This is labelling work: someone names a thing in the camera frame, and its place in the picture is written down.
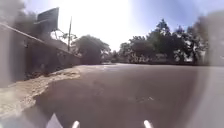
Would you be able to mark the thin dark pole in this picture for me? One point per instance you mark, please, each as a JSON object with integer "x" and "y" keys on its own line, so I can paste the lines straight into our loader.
{"x": 70, "y": 33}

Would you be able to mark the grey concrete wall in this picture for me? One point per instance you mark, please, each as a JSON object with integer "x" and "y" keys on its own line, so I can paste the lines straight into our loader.
{"x": 40, "y": 56}

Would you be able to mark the grey asphalt road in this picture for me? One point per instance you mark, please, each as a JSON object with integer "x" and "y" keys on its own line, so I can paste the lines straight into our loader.
{"x": 126, "y": 93}

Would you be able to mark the dark board on stand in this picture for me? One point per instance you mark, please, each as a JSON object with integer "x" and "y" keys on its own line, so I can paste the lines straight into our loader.
{"x": 48, "y": 18}

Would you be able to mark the sandy dirt verge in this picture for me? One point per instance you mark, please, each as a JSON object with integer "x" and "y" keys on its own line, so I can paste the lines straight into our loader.
{"x": 23, "y": 91}

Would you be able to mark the row of dark trees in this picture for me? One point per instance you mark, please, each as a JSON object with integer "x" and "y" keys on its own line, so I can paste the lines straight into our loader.
{"x": 160, "y": 43}

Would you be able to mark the broad dark tree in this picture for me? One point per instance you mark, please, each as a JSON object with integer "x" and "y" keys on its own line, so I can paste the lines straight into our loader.
{"x": 90, "y": 48}

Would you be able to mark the robot's own part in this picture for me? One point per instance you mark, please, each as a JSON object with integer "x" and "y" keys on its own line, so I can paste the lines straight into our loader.
{"x": 147, "y": 124}
{"x": 76, "y": 124}

